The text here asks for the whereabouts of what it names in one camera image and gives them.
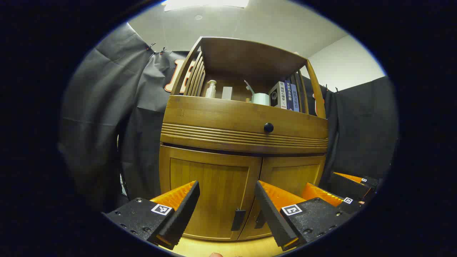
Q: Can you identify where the wooden double-door shoe cabinet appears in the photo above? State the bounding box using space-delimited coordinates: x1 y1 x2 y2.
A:
158 36 329 241

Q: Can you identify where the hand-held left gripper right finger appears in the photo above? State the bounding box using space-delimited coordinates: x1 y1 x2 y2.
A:
254 180 355 251

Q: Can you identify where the ceiling light panel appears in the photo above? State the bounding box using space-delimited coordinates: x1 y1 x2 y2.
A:
164 0 250 12

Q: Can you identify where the black backdrop cloth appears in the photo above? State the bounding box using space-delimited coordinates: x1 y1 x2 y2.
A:
59 22 398 215

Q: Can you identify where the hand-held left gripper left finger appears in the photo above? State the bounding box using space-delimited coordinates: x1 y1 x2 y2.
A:
103 180 200 250

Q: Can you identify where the wooden drawer with black knob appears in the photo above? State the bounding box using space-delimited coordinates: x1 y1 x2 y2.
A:
161 96 329 155

